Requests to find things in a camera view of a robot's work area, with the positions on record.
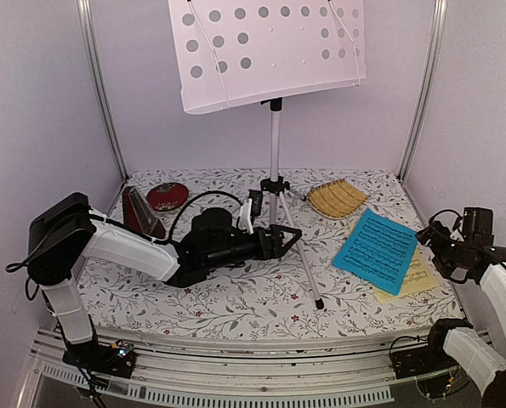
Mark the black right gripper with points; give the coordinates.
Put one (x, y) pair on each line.
(435, 245)

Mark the aluminium frame post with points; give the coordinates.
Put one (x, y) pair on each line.
(86, 22)
(432, 56)

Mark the blue sheet music page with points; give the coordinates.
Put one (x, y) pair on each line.
(379, 251)

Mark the clear plastic metronome cover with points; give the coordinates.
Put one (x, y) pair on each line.
(145, 220)

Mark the woven bamboo tray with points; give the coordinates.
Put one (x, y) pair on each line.
(336, 199)

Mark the front aluminium rail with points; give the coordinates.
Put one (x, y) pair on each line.
(171, 371)

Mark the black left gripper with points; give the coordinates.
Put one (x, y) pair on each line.
(275, 248)

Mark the red floral round box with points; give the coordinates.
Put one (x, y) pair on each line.
(167, 196)

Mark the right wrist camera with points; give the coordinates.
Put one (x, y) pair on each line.
(477, 226)

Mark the left aluminium frame post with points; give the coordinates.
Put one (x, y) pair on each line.
(86, 22)

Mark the right aluminium frame post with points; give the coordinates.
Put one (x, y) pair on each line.
(432, 56)

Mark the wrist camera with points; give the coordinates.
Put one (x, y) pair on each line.
(477, 226)
(250, 209)

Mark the yellow paper sheet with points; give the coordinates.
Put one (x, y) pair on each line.
(417, 279)

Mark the dark red wooden metronome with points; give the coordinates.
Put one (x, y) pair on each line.
(128, 217)

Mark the white tripod music stand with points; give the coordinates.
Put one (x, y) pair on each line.
(236, 53)

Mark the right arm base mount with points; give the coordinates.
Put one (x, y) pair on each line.
(443, 376)

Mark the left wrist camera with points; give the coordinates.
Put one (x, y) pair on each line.
(250, 209)

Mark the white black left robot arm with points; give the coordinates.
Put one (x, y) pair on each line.
(72, 229)

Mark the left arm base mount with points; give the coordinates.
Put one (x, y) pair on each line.
(116, 359)

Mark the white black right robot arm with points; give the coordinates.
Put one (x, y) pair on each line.
(469, 245)

